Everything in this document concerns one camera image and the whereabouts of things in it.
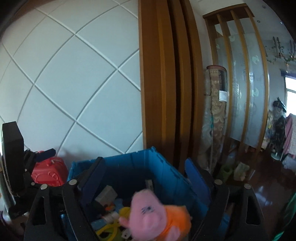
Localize blue plastic crate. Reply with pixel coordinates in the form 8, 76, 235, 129
80, 148, 214, 236

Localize red toy suitcase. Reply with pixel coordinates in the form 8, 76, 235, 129
31, 155, 68, 187

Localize blue plastic toy tongs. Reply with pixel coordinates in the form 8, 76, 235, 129
91, 198, 123, 230

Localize small white medicine box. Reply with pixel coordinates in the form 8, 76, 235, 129
95, 185, 117, 206

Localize pink pig plush orange dress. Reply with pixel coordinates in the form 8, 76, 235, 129
118, 189, 191, 240

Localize rolled patterned carpet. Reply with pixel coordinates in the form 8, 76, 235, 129
197, 65, 228, 173

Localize wooden glass partition screen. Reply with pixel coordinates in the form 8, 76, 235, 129
203, 3, 270, 167

